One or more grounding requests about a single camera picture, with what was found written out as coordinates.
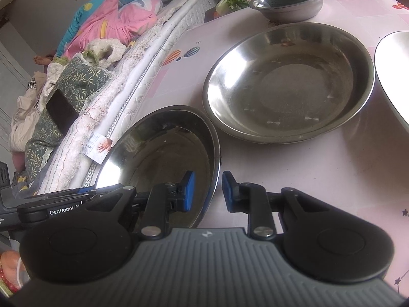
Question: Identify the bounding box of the person's left forearm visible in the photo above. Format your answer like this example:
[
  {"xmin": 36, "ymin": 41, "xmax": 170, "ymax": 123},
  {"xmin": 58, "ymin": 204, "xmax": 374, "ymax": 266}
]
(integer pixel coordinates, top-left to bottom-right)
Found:
[{"xmin": 0, "ymin": 250, "xmax": 24, "ymax": 295}]

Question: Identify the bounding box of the beige blanket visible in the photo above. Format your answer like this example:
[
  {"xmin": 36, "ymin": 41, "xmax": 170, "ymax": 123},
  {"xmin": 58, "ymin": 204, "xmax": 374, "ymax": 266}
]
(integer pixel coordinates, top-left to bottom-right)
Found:
[{"xmin": 9, "ymin": 70, "xmax": 45, "ymax": 154}]

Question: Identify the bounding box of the green floral pillow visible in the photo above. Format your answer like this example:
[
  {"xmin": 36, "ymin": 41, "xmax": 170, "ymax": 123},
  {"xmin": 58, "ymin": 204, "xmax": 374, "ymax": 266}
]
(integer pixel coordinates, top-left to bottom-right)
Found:
[{"xmin": 25, "ymin": 54, "xmax": 114, "ymax": 180}]

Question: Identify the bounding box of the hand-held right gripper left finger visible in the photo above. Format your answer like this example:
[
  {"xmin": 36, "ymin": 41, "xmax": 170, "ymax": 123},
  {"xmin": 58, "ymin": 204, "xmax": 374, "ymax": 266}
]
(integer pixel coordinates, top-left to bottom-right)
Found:
[{"xmin": 85, "ymin": 171, "xmax": 196, "ymax": 241}]

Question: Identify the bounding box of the white quilted mattress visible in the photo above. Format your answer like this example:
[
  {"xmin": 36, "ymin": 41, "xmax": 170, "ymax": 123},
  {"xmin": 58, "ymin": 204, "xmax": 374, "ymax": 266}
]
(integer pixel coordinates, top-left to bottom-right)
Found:
[{"xmin": 29, "ymin": 0, "xmax": 224, "ymax": 195}]

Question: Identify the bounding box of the white plate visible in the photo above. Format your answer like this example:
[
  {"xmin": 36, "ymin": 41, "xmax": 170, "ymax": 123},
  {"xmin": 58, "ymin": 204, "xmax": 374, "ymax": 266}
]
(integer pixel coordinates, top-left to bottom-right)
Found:
[{"xmin": 374, "ymin": 30, "xmax": 409, "ymax": 120}]

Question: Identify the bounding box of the pink printed tablecloth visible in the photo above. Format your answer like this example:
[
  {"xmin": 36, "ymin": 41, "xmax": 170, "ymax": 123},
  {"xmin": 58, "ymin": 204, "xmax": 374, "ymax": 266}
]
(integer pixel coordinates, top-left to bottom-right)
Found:
[{"xmin": 93, "ymin": 0, "xmax": 409, "ymax": 298}]

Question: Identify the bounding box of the bok choy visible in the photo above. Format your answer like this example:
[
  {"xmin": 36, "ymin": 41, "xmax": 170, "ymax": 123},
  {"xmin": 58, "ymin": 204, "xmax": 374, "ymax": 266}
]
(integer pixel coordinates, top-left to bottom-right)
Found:
[{"xmin": 215, "ymin": 0, "xmax": 250, "ymax": 16}]

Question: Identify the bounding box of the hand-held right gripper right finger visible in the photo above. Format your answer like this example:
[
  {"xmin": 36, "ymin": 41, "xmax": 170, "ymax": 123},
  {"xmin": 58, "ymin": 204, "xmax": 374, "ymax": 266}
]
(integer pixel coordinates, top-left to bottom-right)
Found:
[{"xmin": 222, "ymin": 171, "xmax": 323, "ymax": 241}]

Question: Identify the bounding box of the black phone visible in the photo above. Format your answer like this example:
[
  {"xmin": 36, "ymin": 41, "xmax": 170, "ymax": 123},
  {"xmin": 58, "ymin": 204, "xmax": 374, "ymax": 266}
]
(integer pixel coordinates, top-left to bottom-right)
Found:
[{"xmin": 45, "ymin": 89, "xmax": 80, "ymax": 135}]

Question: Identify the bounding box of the large steel basin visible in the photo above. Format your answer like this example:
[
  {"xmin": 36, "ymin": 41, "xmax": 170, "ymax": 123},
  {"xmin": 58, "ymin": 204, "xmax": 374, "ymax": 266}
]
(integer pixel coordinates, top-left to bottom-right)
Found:
[{"xmin": 96, "ymin": 105, "xmax": 222, "ymax": 227}]

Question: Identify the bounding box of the white fluffy cloth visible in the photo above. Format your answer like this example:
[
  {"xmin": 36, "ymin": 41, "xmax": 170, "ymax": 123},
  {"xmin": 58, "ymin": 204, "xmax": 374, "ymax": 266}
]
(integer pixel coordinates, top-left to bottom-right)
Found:
[{"xmin": 48, "ymin": 38, "xmax": 127, "ymax": 71}]

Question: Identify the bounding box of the red bead bracelet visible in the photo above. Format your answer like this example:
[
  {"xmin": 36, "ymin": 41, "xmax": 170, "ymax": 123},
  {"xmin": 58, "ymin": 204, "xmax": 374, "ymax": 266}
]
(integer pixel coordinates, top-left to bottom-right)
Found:
[{"xmin": 0, "ymin": 267, "xmax": 18, "ymax": 293}]

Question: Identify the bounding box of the white mattress label tag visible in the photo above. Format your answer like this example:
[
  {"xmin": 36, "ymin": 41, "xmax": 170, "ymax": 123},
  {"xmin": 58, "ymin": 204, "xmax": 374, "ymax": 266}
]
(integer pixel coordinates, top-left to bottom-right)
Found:
[{"xmin": 85, "ymin": 131, "xmax": 115, "ymax": 166}]

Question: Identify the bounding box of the flared rim steel bowl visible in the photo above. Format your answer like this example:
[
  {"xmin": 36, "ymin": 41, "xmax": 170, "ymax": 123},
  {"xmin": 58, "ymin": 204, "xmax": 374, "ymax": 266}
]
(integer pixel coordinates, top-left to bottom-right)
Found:
[{"xmin": 249, "ymin": 0, "xmax": 330, "ymax": 22}]

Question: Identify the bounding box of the medium steel basin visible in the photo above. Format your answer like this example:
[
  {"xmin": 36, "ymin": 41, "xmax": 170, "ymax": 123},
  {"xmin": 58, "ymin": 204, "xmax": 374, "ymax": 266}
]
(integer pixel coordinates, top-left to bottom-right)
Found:
[{"xmin": 202, "ymin": 22, "xmax": 375, "ymax": 144}]

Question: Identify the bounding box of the pink and blue quilt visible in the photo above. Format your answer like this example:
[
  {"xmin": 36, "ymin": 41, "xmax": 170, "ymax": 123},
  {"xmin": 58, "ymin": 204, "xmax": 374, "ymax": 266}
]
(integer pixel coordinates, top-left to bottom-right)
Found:
[{"xmin": 56, "ymin": 0, "xmax": 163, "ymax": 61}]

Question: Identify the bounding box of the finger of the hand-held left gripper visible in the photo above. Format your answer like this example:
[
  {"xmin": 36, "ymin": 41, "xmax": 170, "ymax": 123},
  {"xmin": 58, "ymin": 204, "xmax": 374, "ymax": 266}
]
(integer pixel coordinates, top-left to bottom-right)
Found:
[{"xmin": 17, "ymin": 188, "xmax": 97, "ymax": 223}]

